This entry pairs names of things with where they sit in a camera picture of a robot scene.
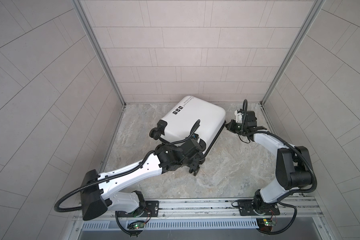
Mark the black and white suitcase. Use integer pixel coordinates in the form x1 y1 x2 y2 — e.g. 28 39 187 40
149 96 226 160

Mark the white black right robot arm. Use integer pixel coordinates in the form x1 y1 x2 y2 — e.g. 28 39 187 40
226 109 318 215

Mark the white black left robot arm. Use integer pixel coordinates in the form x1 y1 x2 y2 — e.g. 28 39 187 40
80 139 207 221

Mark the left green circuit board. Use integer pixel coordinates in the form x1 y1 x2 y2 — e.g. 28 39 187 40
128 221 146 230

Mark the green circuit board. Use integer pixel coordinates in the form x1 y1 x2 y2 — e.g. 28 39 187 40
256 218 277 232
128 221 146 230

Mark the right green circuit board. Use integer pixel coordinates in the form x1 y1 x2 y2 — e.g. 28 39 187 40
256 218 277 232

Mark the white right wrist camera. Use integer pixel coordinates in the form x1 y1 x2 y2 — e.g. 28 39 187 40
234 110 243 122

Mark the right black corrugated cable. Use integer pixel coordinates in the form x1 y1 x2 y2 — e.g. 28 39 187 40
239 98 318 235

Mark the black corrugated cable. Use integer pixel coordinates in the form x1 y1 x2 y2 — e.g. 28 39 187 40
53 119 202 237
239 98 318 235

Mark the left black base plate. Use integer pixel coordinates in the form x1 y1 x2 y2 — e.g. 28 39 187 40
116 201 160 218

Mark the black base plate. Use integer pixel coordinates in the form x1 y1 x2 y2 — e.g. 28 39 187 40
232 199 280 216
116 201 160 218

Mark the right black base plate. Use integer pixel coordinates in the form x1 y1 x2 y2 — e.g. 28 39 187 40
232 199 280 216

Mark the aluminium mounting rail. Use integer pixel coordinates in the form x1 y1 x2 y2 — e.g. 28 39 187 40
71 197 325 232

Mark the left black corrugated cable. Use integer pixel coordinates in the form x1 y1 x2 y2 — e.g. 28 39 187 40
53 119 202 237

